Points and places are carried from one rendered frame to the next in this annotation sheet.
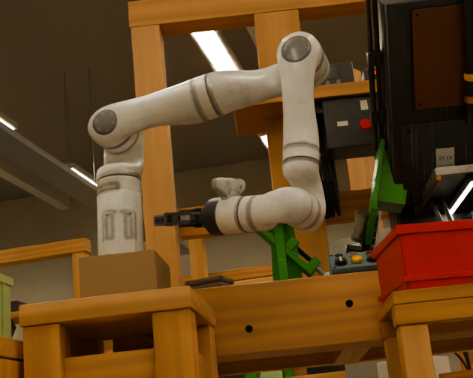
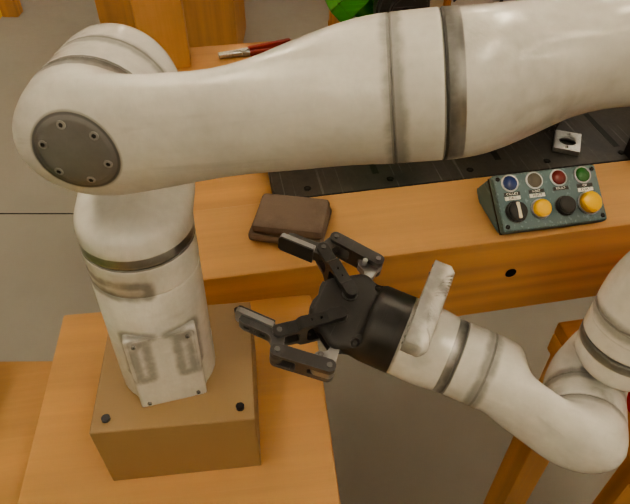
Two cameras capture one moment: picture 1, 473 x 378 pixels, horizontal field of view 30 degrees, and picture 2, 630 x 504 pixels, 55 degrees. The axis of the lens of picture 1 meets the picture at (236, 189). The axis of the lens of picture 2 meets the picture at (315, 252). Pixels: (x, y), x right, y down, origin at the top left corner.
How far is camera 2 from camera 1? 1.64 m
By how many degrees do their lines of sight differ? 61
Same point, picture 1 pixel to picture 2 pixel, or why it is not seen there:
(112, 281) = (171, 455)
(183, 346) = not seen: outside the picture
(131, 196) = (184, 294)
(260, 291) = (386, 267)
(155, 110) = (255, 152)
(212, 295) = (308, 276)
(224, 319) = not seen: hidden behind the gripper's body
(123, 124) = (145, 171)
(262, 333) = not seen: hidden behind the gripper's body
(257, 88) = (593, 97)
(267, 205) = (527, 426)
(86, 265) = (110, 441)
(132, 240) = (197, 373)
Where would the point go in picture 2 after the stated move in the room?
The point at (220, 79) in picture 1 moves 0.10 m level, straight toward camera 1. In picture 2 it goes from (502, 101) to (598, 215)
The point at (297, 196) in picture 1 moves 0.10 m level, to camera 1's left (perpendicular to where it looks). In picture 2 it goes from (614, 461) to (498, 486)
